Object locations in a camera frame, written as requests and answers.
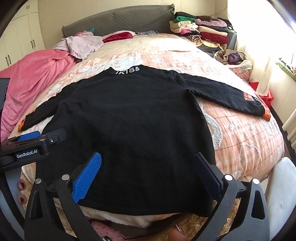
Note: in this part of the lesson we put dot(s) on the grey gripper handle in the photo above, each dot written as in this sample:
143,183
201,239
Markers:
12,211

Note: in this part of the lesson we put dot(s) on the grey quilted headboard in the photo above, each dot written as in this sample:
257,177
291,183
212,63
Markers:
130,18

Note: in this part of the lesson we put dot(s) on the black IKISS sweatshirt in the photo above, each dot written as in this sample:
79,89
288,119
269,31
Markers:
147,125

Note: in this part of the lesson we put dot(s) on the red satin pillow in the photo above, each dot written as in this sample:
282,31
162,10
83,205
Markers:
118,36

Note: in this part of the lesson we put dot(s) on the right hand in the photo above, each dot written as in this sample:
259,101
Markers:
177,234

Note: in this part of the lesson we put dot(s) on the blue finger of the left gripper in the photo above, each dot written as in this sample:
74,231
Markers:
29,136
55,137

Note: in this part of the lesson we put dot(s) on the floral basket of clothes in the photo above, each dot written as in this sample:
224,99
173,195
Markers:
238,62

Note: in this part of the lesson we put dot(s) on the white curtain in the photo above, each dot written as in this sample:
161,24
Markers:
263,35

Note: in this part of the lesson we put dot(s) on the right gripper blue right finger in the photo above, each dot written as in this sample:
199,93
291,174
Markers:
210,176

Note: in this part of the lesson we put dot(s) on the pink blanket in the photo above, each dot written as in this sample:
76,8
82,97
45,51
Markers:
29,77

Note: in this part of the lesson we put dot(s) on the dark bedside cabinet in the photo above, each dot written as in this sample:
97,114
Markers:
232,35

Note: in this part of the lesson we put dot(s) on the peach white patterned bedspread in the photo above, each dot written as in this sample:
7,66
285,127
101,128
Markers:
245,146

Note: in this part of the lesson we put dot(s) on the stack of folded clothes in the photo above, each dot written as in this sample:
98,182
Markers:
209,34

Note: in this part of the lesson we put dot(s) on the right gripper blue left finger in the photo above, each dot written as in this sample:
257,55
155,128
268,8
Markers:
85,178

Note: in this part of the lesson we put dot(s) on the light purple garment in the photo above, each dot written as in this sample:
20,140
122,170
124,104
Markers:
81,45

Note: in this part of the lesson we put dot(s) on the white wardrobe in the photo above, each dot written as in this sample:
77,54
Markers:
22,36

